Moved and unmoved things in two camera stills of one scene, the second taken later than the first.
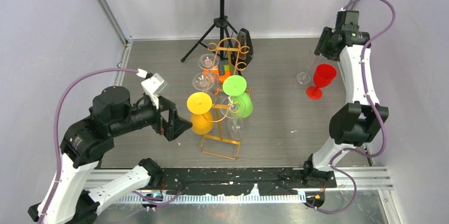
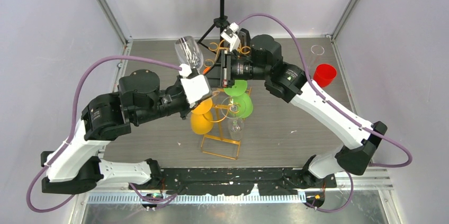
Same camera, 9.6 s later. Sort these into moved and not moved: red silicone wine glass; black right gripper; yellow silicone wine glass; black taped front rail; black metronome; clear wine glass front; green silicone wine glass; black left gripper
Moved: black left gripper; black right gripper
Not moved: black taped front rail; red silicone wine glass; clear wine glass front; yellow silicone wine glass; green silicone wine glass; black metronome
